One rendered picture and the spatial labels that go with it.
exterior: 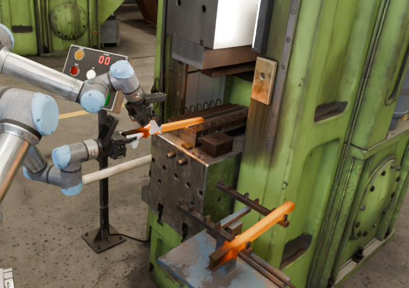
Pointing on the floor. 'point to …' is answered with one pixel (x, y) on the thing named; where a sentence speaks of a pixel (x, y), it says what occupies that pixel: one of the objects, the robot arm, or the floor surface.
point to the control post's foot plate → (94, 241)
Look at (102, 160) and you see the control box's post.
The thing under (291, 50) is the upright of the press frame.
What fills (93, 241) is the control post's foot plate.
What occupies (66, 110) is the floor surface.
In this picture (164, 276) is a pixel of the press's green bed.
